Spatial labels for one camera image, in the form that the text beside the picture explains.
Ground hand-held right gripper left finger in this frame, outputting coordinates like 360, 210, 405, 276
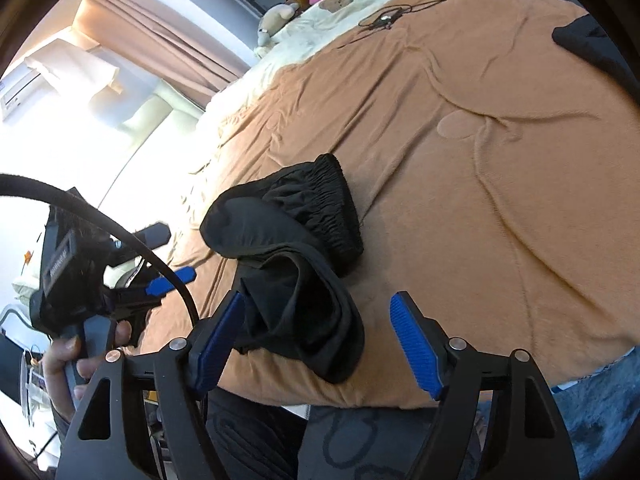
62, 290, 248, 480

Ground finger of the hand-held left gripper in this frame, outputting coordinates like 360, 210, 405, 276
144, 266, 197, 297
132, 222, 172, 250

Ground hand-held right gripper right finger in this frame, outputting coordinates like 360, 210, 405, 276
389, 290, 581, 480

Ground black pants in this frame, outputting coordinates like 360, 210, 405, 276
199, 152, 366, 385

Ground person's left hand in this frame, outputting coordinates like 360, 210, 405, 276
42, 320, 133, 413

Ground cream headboard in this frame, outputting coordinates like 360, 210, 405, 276
100, 85, 211, 221

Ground bed with brown duvet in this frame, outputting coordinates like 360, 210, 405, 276
137, 0, 640, 408

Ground pink curtain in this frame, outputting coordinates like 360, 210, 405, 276
72, 0, 256, 111

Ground beige plush dog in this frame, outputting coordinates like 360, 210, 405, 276
254, 2, 301, 58

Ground cream bed sheet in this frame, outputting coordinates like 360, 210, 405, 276
187, 0, 416, 171

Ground folded black garment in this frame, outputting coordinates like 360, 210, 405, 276
551, 15, 633, 96

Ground left hand-held gripper black cable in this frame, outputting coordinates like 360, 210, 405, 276
0, 172, 202, 323

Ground white wall air conditioner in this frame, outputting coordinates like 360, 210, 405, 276
0, 72, 46, 121

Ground thin black cable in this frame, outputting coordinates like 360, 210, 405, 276
357, 0, 448, 31

